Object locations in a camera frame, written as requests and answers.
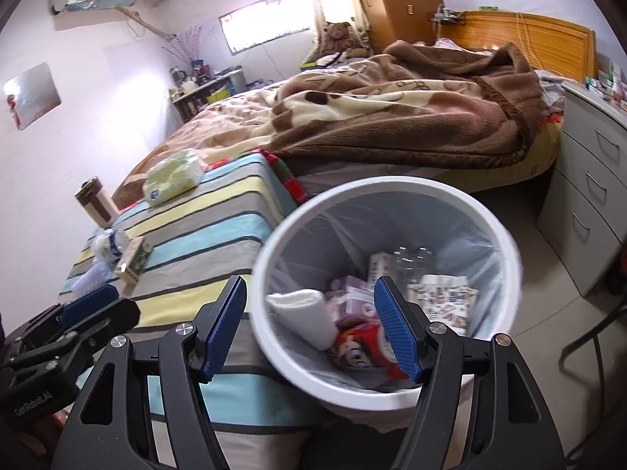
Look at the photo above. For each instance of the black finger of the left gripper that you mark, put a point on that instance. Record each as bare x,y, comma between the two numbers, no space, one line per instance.
107,317

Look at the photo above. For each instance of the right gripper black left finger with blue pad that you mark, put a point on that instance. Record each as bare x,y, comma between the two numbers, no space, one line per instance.
110,427

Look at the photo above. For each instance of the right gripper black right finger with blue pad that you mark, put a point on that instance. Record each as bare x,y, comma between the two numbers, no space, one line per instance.
510,426

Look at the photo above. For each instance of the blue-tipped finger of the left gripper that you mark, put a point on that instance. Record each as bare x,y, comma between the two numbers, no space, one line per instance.
79,310

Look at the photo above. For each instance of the patterned paper wrapper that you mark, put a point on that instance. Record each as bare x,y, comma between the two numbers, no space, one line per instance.
446,299

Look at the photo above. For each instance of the red drink can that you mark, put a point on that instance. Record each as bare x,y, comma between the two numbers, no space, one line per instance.
364,347

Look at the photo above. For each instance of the clear cola bottle red label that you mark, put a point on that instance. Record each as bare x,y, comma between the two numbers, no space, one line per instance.
411,264

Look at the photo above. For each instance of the purple snack packet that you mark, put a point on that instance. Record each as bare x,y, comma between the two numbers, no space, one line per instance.
350,302

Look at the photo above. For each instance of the white purple medicine box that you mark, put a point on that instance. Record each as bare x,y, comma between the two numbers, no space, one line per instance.
380,264

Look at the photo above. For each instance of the white trash bin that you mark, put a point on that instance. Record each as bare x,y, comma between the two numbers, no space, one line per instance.
335,234

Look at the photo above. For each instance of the green white small carton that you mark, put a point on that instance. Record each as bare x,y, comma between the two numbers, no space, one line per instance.
132,262

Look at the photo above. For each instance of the white blue plastic bottle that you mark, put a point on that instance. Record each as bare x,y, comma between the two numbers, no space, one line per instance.
109,245

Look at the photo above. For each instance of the striped bed sheet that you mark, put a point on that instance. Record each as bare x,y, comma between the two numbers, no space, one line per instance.
199,240

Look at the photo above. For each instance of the brown white travel mug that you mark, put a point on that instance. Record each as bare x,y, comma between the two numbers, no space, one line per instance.
97,203

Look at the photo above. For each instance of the green tissue pack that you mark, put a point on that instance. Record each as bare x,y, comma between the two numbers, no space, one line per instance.
173,176

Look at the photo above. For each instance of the grey drawer cabinet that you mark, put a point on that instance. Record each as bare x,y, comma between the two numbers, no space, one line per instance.
584,213

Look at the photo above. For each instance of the decorative branch vase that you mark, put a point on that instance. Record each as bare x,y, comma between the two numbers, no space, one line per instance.
187,47

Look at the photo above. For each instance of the brown beige fleece blanket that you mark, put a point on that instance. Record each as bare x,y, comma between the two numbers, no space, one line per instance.
411,105

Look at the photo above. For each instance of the window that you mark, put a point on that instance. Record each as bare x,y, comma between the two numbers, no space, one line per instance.
265,20

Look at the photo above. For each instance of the brown teddy bear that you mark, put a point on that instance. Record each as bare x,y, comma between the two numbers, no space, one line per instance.
340,37

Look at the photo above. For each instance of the wooden headboard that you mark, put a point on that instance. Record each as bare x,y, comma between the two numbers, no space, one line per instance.
556,45

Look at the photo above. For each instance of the silver wall poster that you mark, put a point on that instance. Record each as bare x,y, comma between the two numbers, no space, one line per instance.
30,95

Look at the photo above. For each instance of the cluttered wall shelf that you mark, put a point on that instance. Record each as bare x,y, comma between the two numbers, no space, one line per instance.
193,97

